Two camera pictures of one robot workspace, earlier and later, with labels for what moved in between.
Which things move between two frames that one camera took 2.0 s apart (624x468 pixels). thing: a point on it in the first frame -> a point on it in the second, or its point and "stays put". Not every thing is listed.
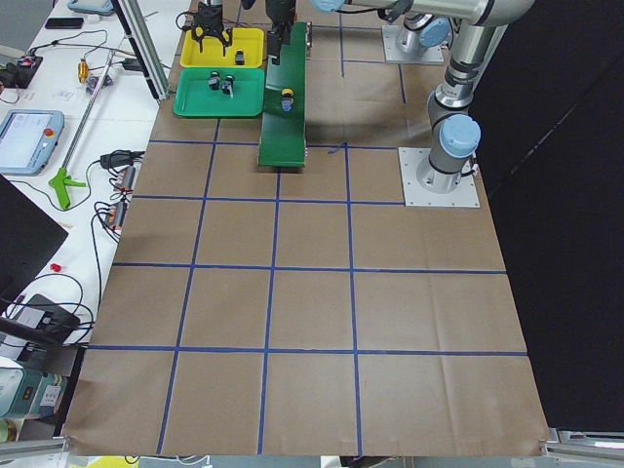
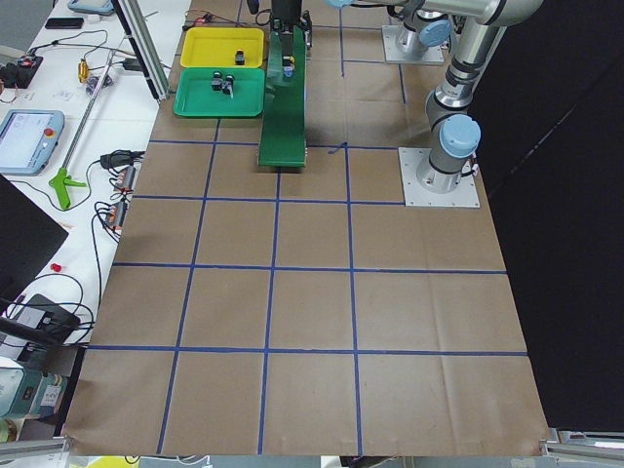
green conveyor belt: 283,131 stays put
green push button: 227,86 stays put
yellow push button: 287,100 -> 289,63
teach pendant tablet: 28,138 stays put
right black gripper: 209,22 -> 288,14
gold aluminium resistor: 83,70 stays put
